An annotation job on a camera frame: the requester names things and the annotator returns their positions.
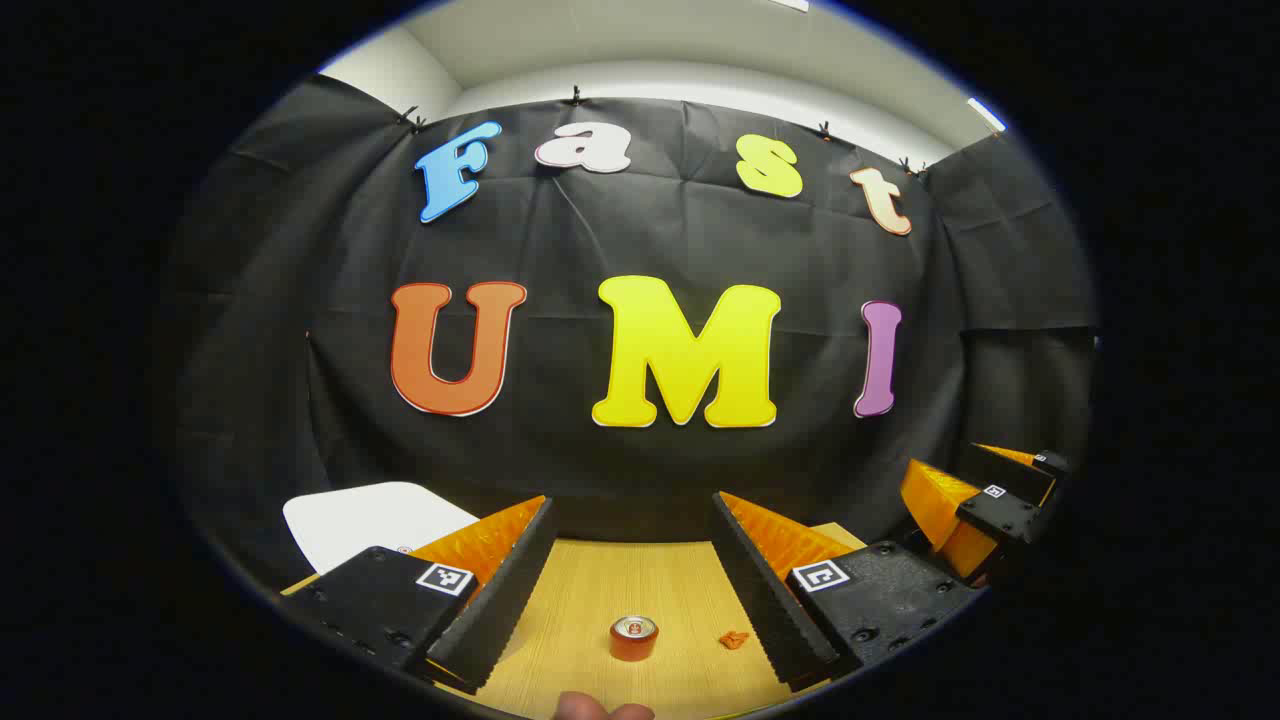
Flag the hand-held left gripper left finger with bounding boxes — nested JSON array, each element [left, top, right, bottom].
[[280, 495, 559, 696]]

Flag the orange pop can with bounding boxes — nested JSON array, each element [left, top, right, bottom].
[[610, 615, 660, 662]]

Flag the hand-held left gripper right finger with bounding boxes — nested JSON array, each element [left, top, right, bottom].
[[710, 490, 989, 694]]

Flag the black backdrop cloth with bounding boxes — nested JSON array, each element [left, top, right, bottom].
[[165, 75, 1101, 591]]

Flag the white desktop garbage bin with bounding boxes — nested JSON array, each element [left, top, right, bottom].
[[283, 482, 481, 573]]

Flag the wooden desktop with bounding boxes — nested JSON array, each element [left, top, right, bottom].
[[280, 520, 871, 720]]

